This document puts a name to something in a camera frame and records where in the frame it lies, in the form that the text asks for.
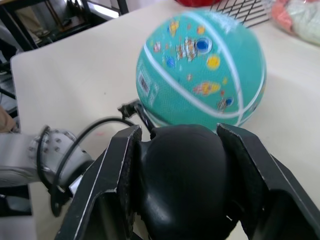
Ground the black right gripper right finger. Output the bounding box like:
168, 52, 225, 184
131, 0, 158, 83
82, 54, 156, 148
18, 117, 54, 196
216, 122, 320, 240

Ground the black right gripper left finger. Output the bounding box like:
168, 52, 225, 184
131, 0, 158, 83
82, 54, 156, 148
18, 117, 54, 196
53, 124, 151, 240

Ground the clear bag of pastel items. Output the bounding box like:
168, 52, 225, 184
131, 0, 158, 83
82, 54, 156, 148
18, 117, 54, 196
271, 0, 320, 46

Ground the black wire basket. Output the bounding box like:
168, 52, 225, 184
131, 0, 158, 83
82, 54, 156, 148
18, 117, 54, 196
206, 0, 273, 28

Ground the red item in basket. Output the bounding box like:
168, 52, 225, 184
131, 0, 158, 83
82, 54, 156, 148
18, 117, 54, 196
173, 0, 223, 10

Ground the teal cartoon print ball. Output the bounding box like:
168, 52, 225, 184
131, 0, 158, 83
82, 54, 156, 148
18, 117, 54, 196
135, 9, 268, 131

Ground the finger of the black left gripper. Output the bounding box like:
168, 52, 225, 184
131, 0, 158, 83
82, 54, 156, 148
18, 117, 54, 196
117, 99, 158, 135

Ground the black metal frame furniture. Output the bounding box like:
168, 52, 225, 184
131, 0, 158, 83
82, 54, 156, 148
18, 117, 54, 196
0, 0, 130, 52

